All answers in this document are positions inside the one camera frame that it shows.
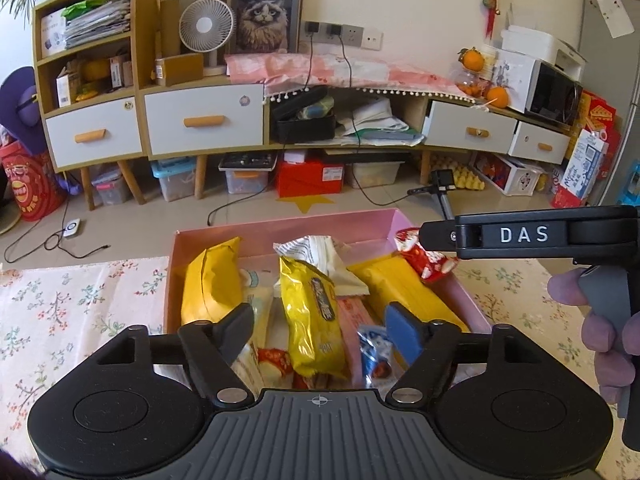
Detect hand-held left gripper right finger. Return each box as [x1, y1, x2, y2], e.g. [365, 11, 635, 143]
[384, 301, 538, 407]

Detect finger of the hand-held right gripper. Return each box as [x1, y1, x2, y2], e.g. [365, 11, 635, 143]
[419, 217, 458, 252]

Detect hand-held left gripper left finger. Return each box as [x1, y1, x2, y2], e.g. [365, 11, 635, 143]
[95, 302, 256, 408]

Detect blue white snack packet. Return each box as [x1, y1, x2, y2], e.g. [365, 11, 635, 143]
[356, 324, 397, 386]

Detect white cream snack packet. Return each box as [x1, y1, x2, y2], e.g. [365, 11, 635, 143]
[235, 269, 281, 396]

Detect pink snack packet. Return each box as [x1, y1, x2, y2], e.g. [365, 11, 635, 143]
[336, 296, 381, 388]

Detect yellow snack packet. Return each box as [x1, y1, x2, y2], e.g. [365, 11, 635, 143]
[181, 236, 243, 328]
[346, 255, 471, 333]

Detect bright yellow black-label packet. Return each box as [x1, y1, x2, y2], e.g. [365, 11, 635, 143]
[277, 255, 351, 381]

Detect white crinkled snack packet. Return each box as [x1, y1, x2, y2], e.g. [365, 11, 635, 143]
[273, 236, 371, 297]

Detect pink cardboard box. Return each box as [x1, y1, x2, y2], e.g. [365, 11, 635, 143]
[164, 208, 493, 391]

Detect person's right hand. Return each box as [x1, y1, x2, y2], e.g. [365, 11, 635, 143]
[547, 270, 628, 406]

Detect yellow egg carton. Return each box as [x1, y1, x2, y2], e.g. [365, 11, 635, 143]
[452, 165, 486, 192]

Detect blue white milk carton box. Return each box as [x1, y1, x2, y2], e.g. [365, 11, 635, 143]
[562, 129, 610, 200]

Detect clear flat storage bin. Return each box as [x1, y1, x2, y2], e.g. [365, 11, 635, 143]
[345, 160, 406, 190]

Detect white printed gift box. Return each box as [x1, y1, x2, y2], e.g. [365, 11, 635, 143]
[472, 152, 543, 196]

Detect red gift boxes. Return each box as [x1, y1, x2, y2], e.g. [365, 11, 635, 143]
[550, 90, 618, 208]

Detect grey refrigerator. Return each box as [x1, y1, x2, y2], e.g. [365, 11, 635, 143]
[577, 0, 640, 206]

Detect pile of papers and cloth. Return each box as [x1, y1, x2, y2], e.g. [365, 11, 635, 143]
[336, 97, 426, 147]

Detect low wooden cabinet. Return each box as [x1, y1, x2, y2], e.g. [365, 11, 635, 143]
[265, 80, 573, 186]

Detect red shoe box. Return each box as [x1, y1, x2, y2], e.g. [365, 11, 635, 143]
[276, 157, 345, 198]

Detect black white microwave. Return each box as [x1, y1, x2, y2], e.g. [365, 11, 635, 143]
[525, 57, 585, 126]

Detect bag of small oranges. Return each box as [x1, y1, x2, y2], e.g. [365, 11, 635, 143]
[455, 67, 493, 98]

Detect orange-latch storage bin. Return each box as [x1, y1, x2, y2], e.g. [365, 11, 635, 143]
[218, 152, 278, 195]

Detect blue-lid storage bin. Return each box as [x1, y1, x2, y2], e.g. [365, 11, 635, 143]
[150, 157, 198, 202]

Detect floral tablecloth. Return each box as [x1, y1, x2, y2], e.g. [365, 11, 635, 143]
[0, 255, 640, 480]

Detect white illustrated paper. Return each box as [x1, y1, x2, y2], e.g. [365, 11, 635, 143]
[492, 50, 538, 113]

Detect black open case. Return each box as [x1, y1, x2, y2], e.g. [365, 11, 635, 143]
[270, 85, 337, 143]

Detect orange with leaves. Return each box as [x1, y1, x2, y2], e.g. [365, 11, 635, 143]
[459, 47, 486, 71]

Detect pink floral cloth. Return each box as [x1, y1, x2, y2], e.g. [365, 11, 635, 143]
[224, 52, 481, 103]

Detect small clear storage bin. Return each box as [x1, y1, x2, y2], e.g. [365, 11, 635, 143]
[92, 165, 133, 206]

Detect wide white drawer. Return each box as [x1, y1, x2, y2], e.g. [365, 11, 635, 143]
[142, 82, 265, 157]

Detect white paper note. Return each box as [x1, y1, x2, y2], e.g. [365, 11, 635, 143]
[597, 0, 635, 38]

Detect small white drawer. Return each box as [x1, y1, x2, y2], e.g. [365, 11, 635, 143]
[44, 96, 144, 170]

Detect red printed bag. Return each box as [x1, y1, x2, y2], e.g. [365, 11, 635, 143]
[0, 140, 68, 222]

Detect brown cardboard box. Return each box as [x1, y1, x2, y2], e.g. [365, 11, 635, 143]
[154, 52, 205, 86]

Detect framed cat picture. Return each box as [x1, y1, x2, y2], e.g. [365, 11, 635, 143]
[221, 0, 306, 56]

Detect small brown boxes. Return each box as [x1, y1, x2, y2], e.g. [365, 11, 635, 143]
[110, 54, 135, 88]

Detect orange fruit on shelf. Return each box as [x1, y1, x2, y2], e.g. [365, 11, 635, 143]
[82, 57, 111, 83]

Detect small white product box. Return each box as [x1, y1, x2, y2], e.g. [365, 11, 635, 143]
[55, 65, 81, 108]

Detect white desk fan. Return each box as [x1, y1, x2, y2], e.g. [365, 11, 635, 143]
[178, 0, 236, 77]

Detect purple plush toy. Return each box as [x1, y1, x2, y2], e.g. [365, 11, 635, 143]
[0, 66, 48, 156]

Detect wooden shelf cabinet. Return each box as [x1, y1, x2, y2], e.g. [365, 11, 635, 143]
[31, 0, 268, 211]

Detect tall cardboard sheet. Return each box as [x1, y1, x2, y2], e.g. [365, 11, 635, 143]
[159, 0, 182, 58]

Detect stack of papers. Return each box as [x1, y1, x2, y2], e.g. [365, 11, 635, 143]
[62, 0, 132, 51]

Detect white carton on shelf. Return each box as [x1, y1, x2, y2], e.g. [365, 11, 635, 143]
[40, 12, 68, 58]

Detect black tripod with camera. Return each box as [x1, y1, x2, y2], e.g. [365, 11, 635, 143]
[407, 169, 458, 221]

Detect white drawer with wooden handle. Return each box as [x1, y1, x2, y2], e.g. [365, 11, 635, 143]
[422, 100, 518, 153]
[507, 121, 572, 165]

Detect black charger cable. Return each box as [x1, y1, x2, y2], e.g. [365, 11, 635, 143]
[327, 24, 366, 202]
[207, 22, 321, 227]

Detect black floor cable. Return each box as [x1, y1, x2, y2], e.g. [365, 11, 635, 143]
[2, 232, 111, 263]

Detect wall power outlets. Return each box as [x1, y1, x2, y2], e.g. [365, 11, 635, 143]
[302, 21, 383, 51]

